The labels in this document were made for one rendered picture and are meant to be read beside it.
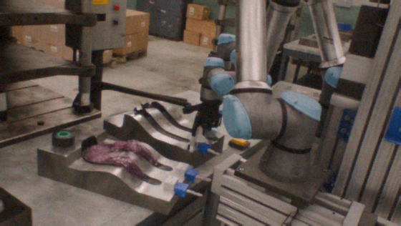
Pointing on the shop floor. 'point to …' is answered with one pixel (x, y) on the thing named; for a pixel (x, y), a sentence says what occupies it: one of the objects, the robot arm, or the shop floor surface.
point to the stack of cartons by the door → (199, 26)
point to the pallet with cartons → (134, 37)
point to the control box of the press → (99, 34)
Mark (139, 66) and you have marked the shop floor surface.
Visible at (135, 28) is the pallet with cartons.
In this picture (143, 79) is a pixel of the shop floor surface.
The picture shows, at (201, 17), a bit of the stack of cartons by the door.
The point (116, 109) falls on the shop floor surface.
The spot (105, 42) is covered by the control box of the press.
